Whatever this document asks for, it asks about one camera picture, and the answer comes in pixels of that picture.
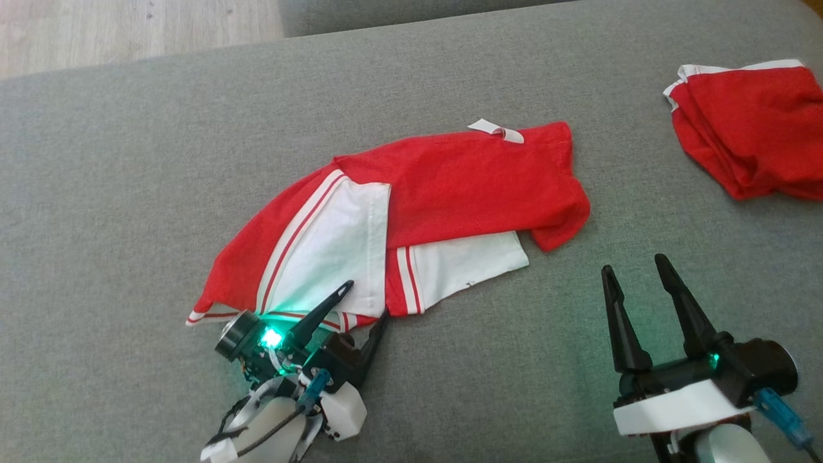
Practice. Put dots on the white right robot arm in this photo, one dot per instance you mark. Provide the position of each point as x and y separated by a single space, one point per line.
726 448

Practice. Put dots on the large grey sofa seat cushion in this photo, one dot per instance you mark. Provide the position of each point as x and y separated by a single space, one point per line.
450 64

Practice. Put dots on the small grey sofa cushion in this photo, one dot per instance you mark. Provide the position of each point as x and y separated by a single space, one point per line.
360 14

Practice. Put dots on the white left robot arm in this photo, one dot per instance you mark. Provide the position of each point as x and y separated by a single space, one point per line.
270 424

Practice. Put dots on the red jersey with number 23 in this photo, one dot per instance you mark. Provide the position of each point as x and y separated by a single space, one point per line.
463 186

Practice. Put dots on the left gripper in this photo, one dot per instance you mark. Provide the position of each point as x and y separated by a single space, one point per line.
341 360

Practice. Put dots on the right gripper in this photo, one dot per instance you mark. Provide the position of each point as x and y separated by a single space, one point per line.
681 405

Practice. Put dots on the red jersey white trim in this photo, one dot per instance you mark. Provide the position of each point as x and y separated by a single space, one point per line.
759 128

